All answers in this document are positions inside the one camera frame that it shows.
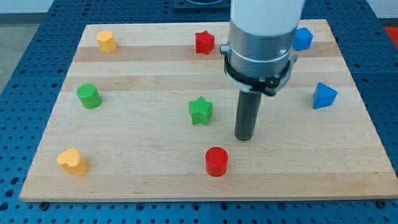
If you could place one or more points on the yellow hexagon block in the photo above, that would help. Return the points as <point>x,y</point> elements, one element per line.
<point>106,41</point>

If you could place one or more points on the wooden board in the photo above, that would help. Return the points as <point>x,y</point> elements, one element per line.
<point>140,144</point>

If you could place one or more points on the red cylinder block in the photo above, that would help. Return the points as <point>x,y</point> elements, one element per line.
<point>216,161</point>

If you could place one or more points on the green star block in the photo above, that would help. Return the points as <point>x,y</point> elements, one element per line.
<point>200,111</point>

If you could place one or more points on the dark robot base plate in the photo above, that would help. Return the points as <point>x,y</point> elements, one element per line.
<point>200,5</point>

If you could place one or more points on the blue triangle block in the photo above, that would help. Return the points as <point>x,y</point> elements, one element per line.
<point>323,96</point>

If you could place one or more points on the green cylinder block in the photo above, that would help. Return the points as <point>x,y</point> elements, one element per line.
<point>89,96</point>

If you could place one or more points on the yellow heart block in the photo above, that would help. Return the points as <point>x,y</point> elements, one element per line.
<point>72,162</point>

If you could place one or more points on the blue cube block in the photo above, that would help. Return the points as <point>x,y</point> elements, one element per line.
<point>303,39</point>

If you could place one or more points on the red star block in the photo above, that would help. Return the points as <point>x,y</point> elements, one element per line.
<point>204,42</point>

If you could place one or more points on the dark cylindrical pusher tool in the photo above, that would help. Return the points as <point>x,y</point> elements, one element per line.
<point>246,115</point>

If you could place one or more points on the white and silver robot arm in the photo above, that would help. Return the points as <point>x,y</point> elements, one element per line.
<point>257,55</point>

